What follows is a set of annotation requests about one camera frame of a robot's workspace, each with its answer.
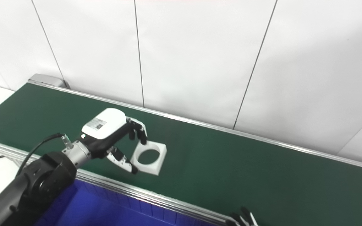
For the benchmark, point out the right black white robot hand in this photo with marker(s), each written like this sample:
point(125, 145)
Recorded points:
point(242, 218)

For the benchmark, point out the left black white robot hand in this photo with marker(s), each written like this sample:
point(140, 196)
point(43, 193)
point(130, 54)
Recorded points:
point(107, 122)

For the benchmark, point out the white square part round hole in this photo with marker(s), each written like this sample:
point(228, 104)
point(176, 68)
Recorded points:
point(160, 158)

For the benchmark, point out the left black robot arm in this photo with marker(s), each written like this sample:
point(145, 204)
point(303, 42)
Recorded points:
point(39, 182)

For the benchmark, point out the green conveyor belt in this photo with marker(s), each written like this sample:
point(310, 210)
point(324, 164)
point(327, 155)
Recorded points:
point(247, 169)
point(137, 192)

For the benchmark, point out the grey conveyor end cover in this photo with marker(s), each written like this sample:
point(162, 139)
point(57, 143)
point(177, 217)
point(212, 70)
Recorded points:
point(46, 79)

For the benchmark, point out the blue plastic bin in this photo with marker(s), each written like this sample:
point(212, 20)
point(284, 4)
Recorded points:
point(105, 210)

